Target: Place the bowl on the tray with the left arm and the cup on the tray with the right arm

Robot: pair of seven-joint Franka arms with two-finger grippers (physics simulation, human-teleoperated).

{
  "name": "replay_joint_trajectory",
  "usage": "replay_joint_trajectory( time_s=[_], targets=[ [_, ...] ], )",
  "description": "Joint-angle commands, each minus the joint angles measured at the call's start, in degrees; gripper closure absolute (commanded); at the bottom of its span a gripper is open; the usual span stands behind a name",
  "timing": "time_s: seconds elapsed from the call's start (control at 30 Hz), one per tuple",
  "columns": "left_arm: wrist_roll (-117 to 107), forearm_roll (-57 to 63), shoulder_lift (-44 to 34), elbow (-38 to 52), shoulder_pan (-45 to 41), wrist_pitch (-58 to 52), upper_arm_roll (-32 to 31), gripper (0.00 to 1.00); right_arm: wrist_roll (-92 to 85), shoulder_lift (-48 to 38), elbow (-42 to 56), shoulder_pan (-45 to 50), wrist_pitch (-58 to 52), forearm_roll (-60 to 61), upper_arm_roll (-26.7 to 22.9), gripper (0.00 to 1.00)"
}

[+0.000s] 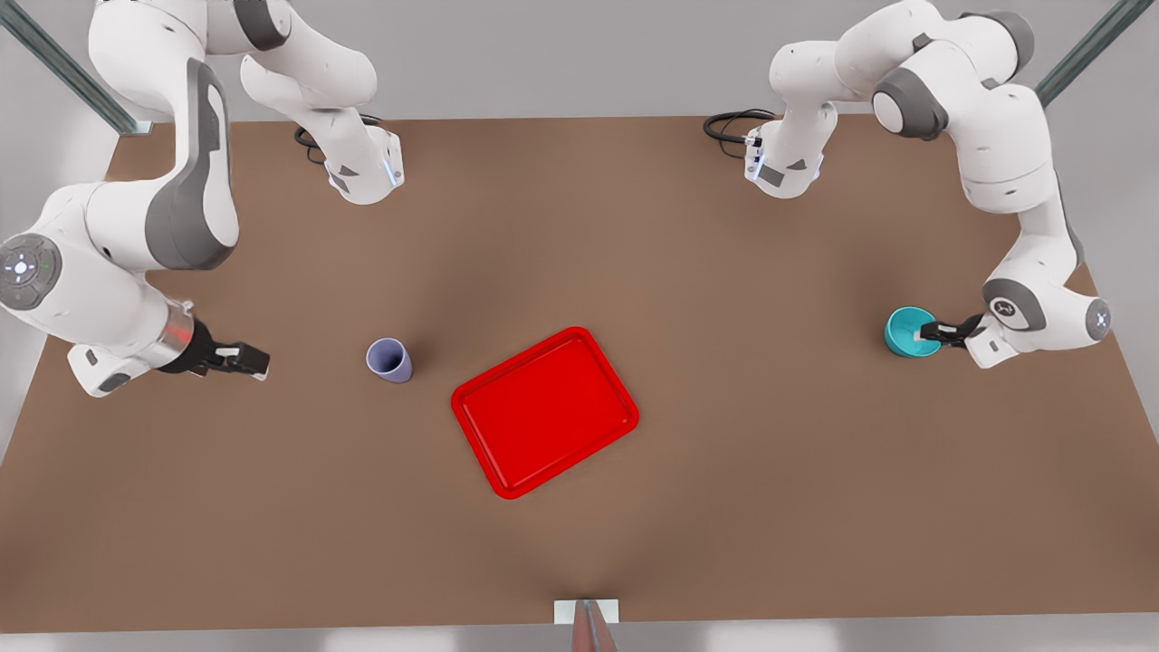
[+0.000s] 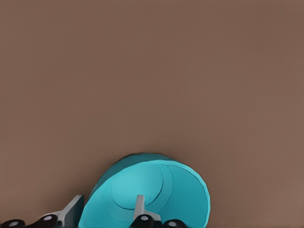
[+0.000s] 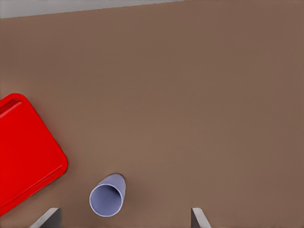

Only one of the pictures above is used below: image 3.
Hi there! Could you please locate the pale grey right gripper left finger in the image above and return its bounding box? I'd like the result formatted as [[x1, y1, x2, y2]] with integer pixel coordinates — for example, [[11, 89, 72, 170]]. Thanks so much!
[[30, 208, 61, 228]]

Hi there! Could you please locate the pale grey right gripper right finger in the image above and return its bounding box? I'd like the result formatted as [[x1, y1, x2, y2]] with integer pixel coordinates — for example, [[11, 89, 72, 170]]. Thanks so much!
[[191, 208, 211, 228]]

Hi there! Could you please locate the lavender cup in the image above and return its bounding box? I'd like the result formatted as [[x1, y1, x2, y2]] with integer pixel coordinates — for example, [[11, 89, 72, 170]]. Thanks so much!
[[89, 173, 127, 218]]

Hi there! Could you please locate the red plastic tray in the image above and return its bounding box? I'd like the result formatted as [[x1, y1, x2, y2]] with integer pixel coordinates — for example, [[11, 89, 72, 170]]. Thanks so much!
[[0, 93, 69, 217]]

